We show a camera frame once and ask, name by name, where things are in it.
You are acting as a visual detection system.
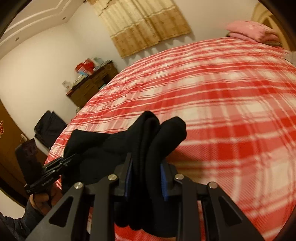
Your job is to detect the black pants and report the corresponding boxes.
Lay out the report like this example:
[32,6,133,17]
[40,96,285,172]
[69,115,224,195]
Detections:
[61,111,187,238]

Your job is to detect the pink folded blanket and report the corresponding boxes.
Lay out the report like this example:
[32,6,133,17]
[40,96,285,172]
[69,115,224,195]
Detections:
[226,21,282,46]

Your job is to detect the person's left forearm dark sleeve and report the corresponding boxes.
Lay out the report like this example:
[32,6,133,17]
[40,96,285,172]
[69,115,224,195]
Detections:
[1,201,44,241]

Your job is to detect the red white plaid bedsheet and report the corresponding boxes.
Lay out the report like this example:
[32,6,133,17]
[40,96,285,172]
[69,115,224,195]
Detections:
[47,37,295,240]

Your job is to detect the black folding chair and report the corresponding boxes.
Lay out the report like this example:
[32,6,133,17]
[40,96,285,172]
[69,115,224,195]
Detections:
[34,110,67,149]

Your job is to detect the person's left hand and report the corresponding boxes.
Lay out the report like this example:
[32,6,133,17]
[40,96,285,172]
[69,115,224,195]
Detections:
[29,184,62,215]

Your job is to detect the silver door handle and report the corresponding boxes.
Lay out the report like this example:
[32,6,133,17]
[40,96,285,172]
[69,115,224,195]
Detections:
[21,133,28,142]

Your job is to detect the cream wooden headboard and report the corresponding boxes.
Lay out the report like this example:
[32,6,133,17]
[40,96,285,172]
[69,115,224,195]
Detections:
[251,2,293,50]

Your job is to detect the beige floral window curtain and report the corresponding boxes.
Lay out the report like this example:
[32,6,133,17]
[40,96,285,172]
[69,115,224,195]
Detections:
[89,0,192,58]

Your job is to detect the brown wooden door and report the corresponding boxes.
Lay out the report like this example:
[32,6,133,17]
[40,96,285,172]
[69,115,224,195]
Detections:
[0,104,29,207]

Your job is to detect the brown wooden desk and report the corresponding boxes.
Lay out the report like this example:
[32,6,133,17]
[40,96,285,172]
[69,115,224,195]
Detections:
[66,60,118,108]

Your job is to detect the red gift bag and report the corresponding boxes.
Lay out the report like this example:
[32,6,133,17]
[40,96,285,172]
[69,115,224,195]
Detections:
[75,59,95,76]

